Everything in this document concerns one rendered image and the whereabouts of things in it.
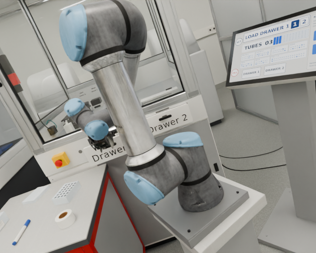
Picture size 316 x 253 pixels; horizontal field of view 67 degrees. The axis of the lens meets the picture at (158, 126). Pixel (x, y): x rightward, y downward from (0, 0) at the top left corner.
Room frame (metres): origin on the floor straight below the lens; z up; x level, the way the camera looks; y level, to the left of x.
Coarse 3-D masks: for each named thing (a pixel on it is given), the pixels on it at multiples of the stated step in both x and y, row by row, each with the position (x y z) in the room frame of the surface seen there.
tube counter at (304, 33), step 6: (300, 30) 1.02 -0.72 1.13; (306, 30) 1.00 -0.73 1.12; (276, 36) 1.10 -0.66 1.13; (282, 36) 1.07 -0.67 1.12; (288, 36) 1.05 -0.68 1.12; (294, 36) 1.03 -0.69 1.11; (300, 36) 1.01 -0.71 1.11; (306, 36) 0.99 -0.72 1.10; (270, 42) 1.11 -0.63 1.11; (276, 42) 1.08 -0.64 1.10; (282, 42) 1.06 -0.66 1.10
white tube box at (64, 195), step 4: (64, 184) 1.13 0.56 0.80; (68, 184) 1.12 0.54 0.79; (72, 184) 1.10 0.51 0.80; (76, 184) 1.09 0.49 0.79; (64, 188) 1.09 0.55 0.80; (68, 188) 1.08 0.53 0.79; (72, 188) 1.06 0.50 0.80; (76, 188) 1.08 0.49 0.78; (60, 192) 1.08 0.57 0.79; (64, 192) 1.05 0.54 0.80; (68, 192) 1.03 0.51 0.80; (72, 192) 1.05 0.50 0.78; (76, 192) 1.07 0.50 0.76; (56, 196) 1.04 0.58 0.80; (60, 196) 1.03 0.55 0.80; (64, 196) 1.00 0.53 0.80; (68, 196) 1.01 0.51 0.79; (72, 196) 1.04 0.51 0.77; (52, 200) 1.02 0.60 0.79; (56, 200) 1.02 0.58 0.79; (60, 200) 1.01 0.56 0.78; (64, 200) 1.01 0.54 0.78; (68, 200) 1.00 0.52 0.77; (56, 204) 1.02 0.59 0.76
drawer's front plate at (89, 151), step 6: (114, 138) 1.17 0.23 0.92; (120, 144) 1.17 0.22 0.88; (84, 150) 1.18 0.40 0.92; (90, 150) 1.18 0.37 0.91; (96, 150) 1.17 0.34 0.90; (102, 150) 1.17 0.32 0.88; (108, 150) 1.17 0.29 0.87; (114, 150) 1.17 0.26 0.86; (120, 150) 1.17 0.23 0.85; (90, 156) 1.18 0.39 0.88; (96, 156) 1.18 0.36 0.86; (102, 156) 1.17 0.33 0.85; (114, 156) 1.17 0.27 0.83; (90, 162) 1.18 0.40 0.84; (96, 162) 1.18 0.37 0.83; (102, 162) 1.17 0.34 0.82
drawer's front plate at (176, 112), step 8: (184, 104) 1.28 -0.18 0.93; (168, 112) 1.28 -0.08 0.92; (176, 112) 1.28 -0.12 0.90; (184, 112) 1.27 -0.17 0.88; (152, 120) 1.28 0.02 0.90; (168, 120) 1.28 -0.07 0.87; (176, 120) 1.28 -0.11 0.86; (192, 120) 1.27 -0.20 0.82; (160, 128) 1.28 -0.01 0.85; (168, 128) 1.28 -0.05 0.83
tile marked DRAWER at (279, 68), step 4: (276, 64) 1.03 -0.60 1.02; (280, 64) 1.02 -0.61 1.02; (284, 64) 1.00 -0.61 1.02; (264, 68) 1.07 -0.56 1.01; (268, 68) 1.05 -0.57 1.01; (272, 68) 1.04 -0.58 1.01; (276, 68) 1.02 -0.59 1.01; (280, 68) 1.01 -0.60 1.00; (284, 68) 0.99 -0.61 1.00; (264, 72) 1.06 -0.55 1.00; (268, 72) 1.04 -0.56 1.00; (272, 72) 1.03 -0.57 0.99; (276, 72) 1.01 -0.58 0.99; (280, 72) 1.00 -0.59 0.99; (284, 72) 0.98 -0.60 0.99
